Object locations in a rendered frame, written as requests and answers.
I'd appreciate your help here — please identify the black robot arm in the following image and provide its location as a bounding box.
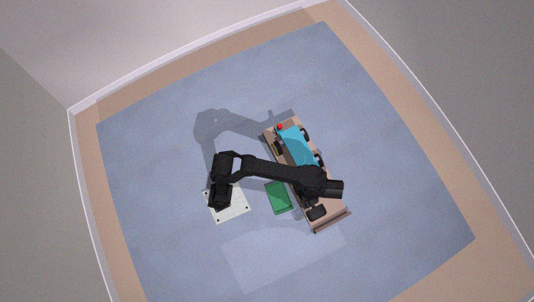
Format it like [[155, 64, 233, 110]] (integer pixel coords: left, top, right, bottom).
[[208, 150, 344, 212]]

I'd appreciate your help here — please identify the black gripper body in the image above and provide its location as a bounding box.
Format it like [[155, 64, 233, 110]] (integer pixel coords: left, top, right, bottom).
[[296, 191, 327, 222]]

